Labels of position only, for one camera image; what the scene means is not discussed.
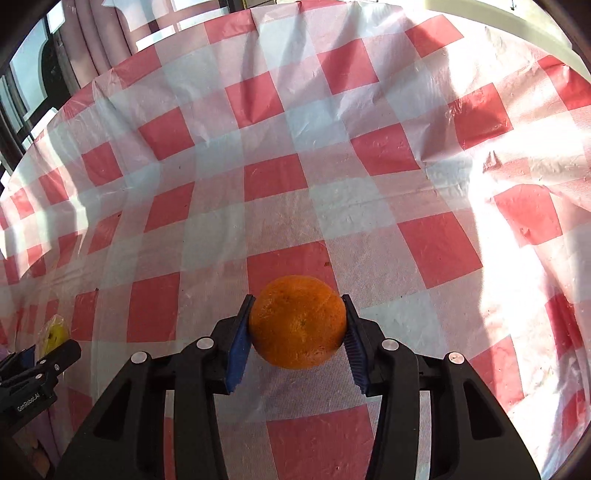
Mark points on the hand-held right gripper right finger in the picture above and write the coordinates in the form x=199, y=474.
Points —
x=356, y=357

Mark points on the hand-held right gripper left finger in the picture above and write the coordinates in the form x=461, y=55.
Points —
x=238, y=355

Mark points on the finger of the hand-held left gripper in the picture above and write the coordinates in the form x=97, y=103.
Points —
x=62, y=357
x=16, y=362

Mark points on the yellow-green fruit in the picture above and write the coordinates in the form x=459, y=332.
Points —
x=56, y=333

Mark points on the orange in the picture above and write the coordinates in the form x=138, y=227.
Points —
x=298, y=323

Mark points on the red white checkered tablecloth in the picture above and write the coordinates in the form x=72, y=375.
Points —
x=295, y=184

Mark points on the pink curtain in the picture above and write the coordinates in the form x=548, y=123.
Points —
x=111, y=41

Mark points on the dark window frame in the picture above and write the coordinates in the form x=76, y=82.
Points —
x=27, y=92

